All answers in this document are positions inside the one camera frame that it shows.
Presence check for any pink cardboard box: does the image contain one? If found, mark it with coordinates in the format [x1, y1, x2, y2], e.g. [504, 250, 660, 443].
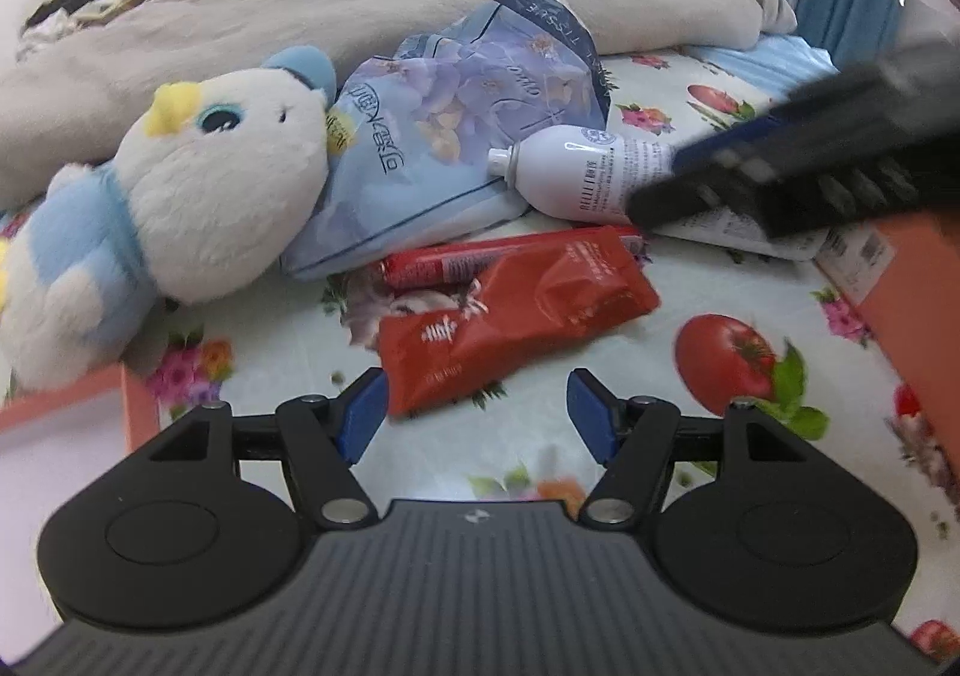
[814, 207, 960, 407]

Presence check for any red stick snack packet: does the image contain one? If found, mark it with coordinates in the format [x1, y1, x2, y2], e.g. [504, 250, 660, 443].
[379, 226, 646, 291]

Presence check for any blue floral tissue pack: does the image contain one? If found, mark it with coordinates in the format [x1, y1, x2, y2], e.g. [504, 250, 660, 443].
[281, 0, 616, 280]

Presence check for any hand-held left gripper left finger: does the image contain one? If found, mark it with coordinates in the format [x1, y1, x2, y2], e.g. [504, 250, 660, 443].
[146, 367, 391, 528]

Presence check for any grey duvet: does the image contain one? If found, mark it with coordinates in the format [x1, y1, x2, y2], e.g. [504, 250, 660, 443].
[0, 0, 800, 212]

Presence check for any white spray bottle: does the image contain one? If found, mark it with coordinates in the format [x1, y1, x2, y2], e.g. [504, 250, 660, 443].
[487, 125, 830, 262]

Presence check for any large red snack packet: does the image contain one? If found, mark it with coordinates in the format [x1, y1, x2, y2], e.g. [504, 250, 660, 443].
[377, 242, 661, 418]

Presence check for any floral printed sheet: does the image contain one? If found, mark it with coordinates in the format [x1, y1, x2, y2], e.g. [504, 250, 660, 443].
[0, 46, 960, 662]

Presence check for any cardboard box with clothes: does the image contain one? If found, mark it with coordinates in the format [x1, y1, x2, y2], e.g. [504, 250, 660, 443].
[19, 0, 147, 58]

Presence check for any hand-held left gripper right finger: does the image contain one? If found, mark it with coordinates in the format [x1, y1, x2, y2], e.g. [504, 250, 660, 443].
[566, 368, 818, 528]

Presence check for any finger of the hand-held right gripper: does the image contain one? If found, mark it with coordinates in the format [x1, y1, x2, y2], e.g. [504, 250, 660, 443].
[670, 38, 960, 176]
[628, 121, 960, 244]

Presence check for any pink box lid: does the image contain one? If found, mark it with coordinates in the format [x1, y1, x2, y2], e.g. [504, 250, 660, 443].
[0, 365, 160, 654]

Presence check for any white and blue plush toy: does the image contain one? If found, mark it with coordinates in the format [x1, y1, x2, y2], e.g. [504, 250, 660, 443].
[0, 44, 338, 392]

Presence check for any light blue bed sheet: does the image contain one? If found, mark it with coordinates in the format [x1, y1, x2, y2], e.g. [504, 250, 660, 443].
[690, 35, 841, 96]

